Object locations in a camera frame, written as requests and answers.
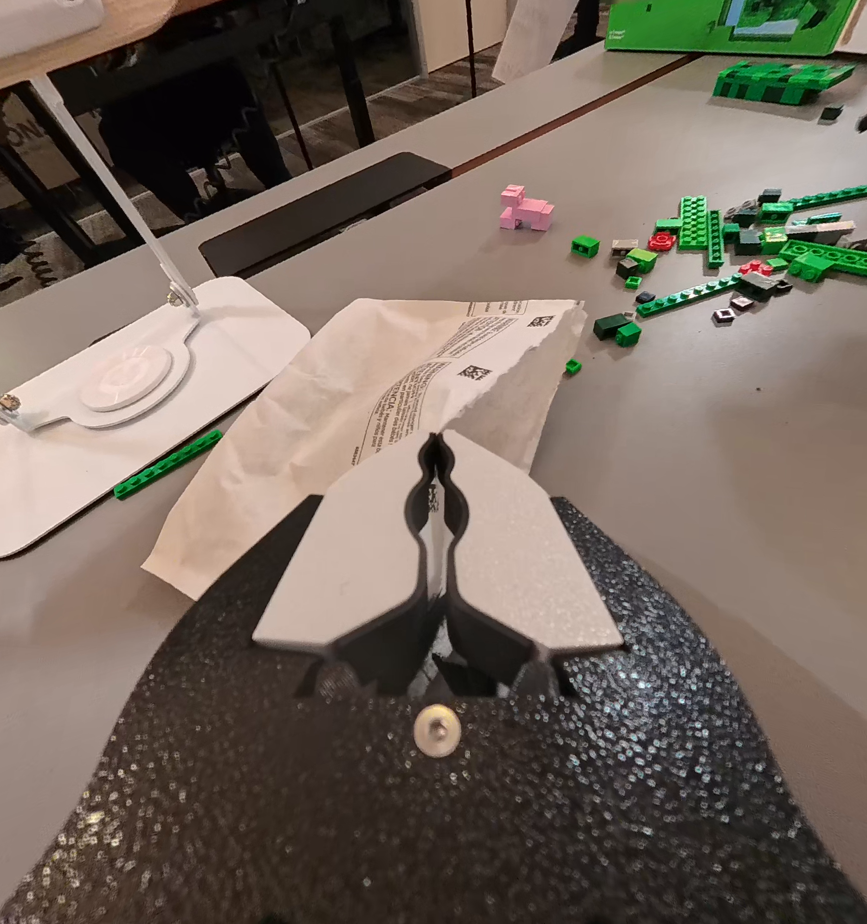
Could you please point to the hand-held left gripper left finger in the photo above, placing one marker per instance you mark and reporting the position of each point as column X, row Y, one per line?
column 339, row 563

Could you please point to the short wide green plate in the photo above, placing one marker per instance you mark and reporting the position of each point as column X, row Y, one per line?
column 693, row 224

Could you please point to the grey desk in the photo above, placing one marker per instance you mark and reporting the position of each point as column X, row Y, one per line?
column 729, row 469

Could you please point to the black office chair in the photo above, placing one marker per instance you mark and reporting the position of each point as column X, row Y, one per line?
column 173, row 144

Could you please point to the green brick with hole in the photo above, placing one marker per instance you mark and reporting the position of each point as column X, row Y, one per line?
column 668, row 224

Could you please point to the flat green brick panel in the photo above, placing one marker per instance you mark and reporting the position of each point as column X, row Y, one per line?
column 780, row 81

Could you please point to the white paper bag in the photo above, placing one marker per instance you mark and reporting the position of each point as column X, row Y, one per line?
column 318, row 404

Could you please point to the small grey brick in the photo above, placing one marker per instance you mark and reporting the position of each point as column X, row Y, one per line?
column 740, row 211
column 625, row 246

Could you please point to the white paper sheet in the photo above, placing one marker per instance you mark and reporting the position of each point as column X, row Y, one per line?
column 527, row 40

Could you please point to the long dark green brick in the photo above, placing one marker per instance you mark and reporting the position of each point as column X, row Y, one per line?
column 749, row 242

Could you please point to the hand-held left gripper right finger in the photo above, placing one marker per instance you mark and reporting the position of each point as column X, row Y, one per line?
column 541, row 570

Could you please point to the red round plate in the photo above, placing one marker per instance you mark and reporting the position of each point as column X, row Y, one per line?
column 756, row 268
column 662, row 241

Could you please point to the pink brick pig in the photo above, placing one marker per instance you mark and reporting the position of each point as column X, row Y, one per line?
column 527, row 213

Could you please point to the grey and green brick column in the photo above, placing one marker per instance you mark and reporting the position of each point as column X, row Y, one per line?
column 823, row 231

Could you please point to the green toy box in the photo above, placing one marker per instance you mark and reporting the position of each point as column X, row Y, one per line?
column 693, row 36

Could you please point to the black floor stand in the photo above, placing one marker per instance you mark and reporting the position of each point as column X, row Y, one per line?
column 470, row 43

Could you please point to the wooden and white book stand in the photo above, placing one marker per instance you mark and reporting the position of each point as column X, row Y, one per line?
column 224, row 339

